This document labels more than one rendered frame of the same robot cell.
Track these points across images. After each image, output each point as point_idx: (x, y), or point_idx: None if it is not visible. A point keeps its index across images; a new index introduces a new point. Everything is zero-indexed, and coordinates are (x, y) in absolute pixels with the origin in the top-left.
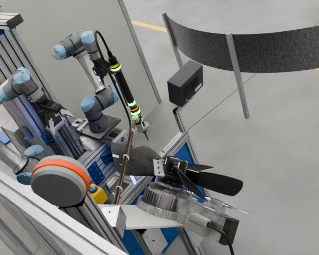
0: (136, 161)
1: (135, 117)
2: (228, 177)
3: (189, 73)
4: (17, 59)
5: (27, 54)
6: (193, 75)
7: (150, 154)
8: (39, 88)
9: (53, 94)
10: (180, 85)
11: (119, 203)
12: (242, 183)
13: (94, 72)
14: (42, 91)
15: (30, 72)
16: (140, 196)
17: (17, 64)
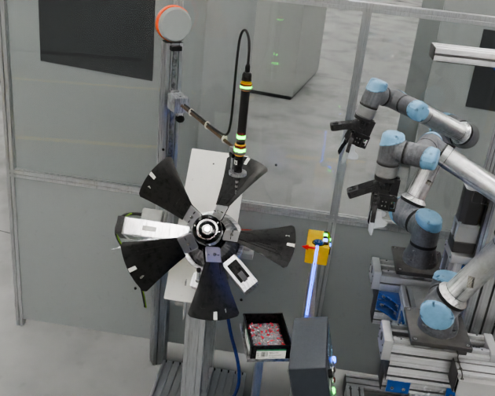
0: (232, 183)
1: (233, 147)
2: (138, 242)
3: (299, 344)
4: None
5: None
6: (291, 346)
7: (255, 243)
8: (363, 107)
9: (486, 232)
10: (296, 320)
11: (306, 293)
12: (122, 251)
13: (465, 266)
14: (467, 195)
15: None
16: (240, 231)
17: None
